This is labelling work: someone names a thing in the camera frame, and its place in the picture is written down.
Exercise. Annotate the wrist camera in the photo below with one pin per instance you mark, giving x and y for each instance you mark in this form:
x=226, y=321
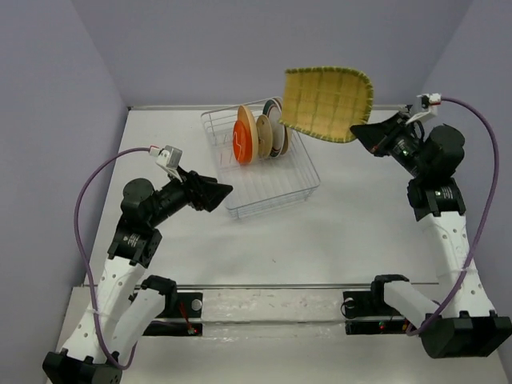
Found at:
x=428, y=104
x=168, y=159

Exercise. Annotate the white wire dish rack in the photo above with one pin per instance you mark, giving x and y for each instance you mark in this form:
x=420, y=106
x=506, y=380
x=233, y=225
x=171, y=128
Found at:
x=266, y=184

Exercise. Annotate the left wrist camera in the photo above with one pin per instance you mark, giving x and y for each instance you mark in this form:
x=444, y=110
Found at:
x=168, y=159

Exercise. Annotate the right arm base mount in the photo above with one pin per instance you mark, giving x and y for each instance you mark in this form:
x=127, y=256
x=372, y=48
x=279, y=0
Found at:
x=363, y=317

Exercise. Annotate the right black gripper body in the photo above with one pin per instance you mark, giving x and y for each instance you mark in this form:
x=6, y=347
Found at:
x=406, y=150

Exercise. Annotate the yellow bamboo-pattern rectangular plate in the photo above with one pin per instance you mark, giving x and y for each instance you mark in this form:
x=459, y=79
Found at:
x=324, y=102

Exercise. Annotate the orange translucent plate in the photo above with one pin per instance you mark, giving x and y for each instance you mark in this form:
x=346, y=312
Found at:
x=242, y=143

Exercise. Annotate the small cream plate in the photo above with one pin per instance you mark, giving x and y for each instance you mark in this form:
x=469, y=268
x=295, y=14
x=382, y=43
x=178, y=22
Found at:
x=265, y=136

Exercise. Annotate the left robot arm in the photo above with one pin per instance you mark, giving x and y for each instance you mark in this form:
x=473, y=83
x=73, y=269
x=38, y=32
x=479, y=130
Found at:
x=125, y=301

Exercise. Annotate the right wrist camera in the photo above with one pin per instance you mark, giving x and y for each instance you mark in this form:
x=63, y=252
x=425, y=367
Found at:
x=428, y=104

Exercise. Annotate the tan round plate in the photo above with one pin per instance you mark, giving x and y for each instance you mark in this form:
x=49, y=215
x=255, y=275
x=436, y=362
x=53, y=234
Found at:
x=244, y=114

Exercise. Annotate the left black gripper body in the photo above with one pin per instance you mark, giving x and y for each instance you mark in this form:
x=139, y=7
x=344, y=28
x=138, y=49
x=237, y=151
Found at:
x=174, y=197

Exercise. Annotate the beige plate with leaf design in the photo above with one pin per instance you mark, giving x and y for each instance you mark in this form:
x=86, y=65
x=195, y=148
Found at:
x=287, y=133

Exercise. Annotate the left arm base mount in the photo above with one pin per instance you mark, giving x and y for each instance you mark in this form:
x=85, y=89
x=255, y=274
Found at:
x=183, y=319

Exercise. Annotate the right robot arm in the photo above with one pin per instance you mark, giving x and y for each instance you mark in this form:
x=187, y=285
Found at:
x=465, y=323

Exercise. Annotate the white plate with green rim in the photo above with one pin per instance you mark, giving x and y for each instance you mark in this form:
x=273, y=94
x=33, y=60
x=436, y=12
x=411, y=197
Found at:
x=270, y=109

